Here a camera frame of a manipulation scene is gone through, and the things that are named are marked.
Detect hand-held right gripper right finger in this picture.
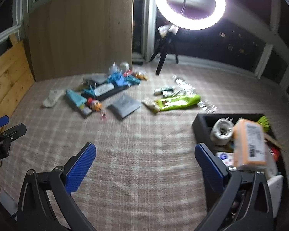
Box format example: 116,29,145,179
195,142,274,231

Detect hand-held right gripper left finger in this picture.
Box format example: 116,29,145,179
16,142,97,231

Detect orange labelled packet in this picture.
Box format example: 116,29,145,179
232,118,268,171

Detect black storage container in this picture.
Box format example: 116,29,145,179
192,113,288,222

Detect green packet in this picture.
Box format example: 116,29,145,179
156,94,201,112

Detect grey pouch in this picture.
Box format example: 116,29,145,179
107,94,141,119

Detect clear plastic bottle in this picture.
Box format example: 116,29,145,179
172,75,195,94

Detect white blue-dot packet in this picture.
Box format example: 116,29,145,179
215,151,234,166

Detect white tape roll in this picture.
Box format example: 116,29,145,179
211,118,235,146

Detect pine wood board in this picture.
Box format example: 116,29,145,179
0,34,35,121

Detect white remote control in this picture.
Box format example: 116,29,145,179
42,90,64,107

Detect clear plastic wrapper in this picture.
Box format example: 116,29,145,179
197,100,217,113

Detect orange plush toy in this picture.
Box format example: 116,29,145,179
87,98,103,112

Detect teal packet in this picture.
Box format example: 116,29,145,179
65,89,92,118

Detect red pouch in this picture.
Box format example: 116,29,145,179
270,147,281,160

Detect white cardboard box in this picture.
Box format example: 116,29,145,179
265,174,285,219

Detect wooden sticks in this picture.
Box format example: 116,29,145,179
264,132,286,152

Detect green brush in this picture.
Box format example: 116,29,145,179
257,116,271,133

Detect white green tube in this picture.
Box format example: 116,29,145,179
162,87,176,98

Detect beige snack packet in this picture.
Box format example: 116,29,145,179
142,97,162,112

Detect wooden cabinet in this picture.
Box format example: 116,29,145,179
26,0,134,82

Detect black tripod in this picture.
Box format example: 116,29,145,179
149,25,179,75

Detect white paper tag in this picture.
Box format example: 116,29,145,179
158,25,179,38

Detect ring light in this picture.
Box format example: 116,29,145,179
155,0,226,31

